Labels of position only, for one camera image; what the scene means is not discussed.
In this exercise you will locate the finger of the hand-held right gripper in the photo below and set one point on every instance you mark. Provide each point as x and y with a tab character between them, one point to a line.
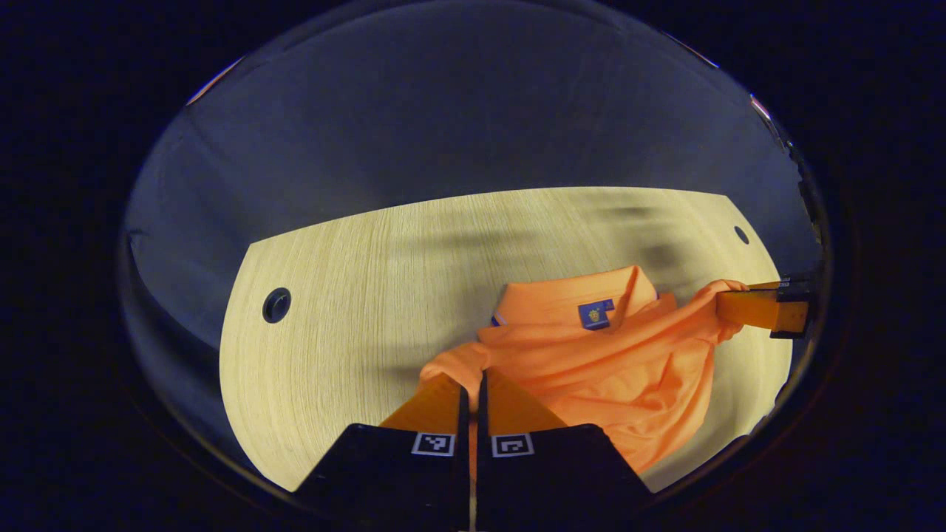
791	283
754	309

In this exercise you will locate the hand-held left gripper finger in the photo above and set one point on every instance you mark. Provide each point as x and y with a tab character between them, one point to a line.
464	443
480	473

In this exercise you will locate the orange T-shirt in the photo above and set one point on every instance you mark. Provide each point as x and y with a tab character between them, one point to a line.
628	369

